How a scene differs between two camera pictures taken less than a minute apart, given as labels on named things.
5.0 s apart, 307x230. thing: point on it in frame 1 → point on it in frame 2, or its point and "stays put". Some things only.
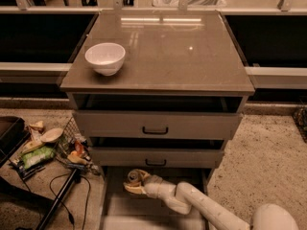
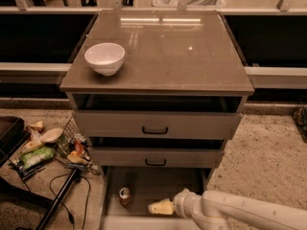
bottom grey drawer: x=125 y=210 stays put
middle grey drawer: x=155 y=152 stays put
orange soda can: x=134 y=176 → x=125 y=196
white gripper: x=155 y=185 → x=180 y=202
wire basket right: x=300 y=121 stays put
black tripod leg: x=74 y=177 stays put
